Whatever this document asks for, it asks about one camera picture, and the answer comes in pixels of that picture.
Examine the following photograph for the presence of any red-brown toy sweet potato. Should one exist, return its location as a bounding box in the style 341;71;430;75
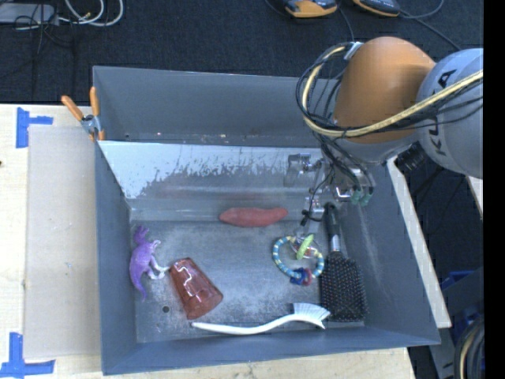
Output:
218;206;290;229

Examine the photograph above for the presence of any purple toy dinosaur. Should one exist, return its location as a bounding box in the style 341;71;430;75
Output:
129;224;170;303

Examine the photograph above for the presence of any pale wood flat board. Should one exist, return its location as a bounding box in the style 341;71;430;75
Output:
22;126;104;362

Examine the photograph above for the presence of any red clear plastic cup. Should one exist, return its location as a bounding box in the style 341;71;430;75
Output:
168;256;224;321

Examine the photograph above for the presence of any black hairbrush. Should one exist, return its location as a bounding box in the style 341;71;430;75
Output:
318;201;371;324

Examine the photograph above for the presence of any black cylinder on white bracket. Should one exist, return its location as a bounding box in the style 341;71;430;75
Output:
394;142;428;172

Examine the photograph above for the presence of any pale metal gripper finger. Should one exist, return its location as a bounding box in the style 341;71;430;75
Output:
296;196;329;248
282;152;323;189

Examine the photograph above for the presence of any white dish brush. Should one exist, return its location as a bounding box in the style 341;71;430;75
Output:
190;302;332;336

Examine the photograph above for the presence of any multicoloured ring rattle toy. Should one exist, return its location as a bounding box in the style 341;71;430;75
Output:
271;233;326;287

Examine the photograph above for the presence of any grey metal bin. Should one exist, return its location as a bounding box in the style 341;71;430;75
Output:
91;65;453;377

